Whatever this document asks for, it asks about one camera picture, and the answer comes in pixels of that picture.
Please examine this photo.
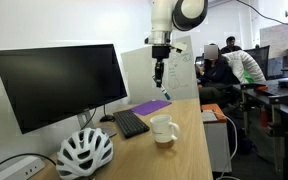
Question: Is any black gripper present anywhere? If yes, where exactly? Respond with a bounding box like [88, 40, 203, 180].
[152, 46, 170, 87]

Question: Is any teal white marker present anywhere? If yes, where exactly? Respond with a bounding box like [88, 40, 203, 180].
[152, 75, 171, 100]

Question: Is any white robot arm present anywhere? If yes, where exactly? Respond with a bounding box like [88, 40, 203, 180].
[144, 0, 208, 87]

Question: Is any white ceramic mug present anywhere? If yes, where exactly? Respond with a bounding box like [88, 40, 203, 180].
[150, 114, 180, 148]

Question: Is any glass whiteboard divider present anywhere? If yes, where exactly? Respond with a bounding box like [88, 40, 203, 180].
[121, 36, 198, 104]

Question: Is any purple mat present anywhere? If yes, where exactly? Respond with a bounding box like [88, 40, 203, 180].
[131, 100, 170, 116]

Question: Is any seated person dark jacket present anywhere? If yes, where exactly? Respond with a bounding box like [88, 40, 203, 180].
[197, 44, 237, 104]

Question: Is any black keyboard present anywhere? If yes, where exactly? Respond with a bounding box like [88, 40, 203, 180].
[113, 110, 150, 138]

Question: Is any black computer mouse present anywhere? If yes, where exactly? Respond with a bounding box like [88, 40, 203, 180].
[100, 115, 115, 122]

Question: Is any standing person in background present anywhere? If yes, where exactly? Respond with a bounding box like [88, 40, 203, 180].
[221, 36, 241, 54]

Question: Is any white cabinet orange top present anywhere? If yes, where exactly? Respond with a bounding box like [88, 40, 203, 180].
[202, 104, 232, 173]

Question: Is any white puffy jacket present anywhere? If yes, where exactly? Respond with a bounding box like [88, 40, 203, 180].
[223, 50, 266, 84]

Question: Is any silver monitor stand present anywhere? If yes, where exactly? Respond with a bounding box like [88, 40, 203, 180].
[77, 111, 117, 137]

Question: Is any black mesh office chair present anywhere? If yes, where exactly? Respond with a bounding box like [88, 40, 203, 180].
[247, 46, 270, 77]

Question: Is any black computer monitor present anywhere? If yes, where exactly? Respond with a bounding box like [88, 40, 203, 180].
[0, 44, 127, 134]

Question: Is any white bicycle helmet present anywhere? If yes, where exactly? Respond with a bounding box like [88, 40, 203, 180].
[56, 128, 114, 180]

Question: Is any black workbench table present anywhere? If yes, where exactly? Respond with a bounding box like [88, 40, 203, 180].
[234, 78, 288, 179]

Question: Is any white power strip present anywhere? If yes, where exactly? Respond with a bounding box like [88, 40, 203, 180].
[0, 156, 45, 180]

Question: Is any white cable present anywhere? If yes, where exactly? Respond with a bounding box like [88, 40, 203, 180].
[213, 111, 240, 180]

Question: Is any black overhead cable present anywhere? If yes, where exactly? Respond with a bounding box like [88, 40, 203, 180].
[236, 0, 288, 29]

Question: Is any black power cable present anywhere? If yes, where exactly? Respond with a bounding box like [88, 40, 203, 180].
[0, 152, 57, 178]

